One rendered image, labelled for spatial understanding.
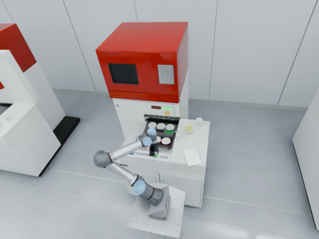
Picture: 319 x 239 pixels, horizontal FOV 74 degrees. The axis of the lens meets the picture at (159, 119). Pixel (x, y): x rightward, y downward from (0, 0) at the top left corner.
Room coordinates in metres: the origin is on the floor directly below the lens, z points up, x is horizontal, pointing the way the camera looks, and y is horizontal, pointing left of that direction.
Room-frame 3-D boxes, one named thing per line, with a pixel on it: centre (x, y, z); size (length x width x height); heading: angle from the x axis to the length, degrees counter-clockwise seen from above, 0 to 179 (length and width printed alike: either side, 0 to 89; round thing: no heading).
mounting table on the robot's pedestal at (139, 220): (0.85, 0.10, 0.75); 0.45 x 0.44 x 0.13; 162
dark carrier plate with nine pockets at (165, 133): (1.67, 0.03, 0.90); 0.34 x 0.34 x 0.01; 72
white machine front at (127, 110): (1.93, 0.14, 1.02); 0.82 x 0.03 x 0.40; 72
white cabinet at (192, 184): (1.53, -0.01, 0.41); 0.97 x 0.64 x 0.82; 72
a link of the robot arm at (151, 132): (1.31, 0.08, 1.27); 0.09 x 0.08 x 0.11; 113
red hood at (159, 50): (2.23, 0.04, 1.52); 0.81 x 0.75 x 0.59; 72
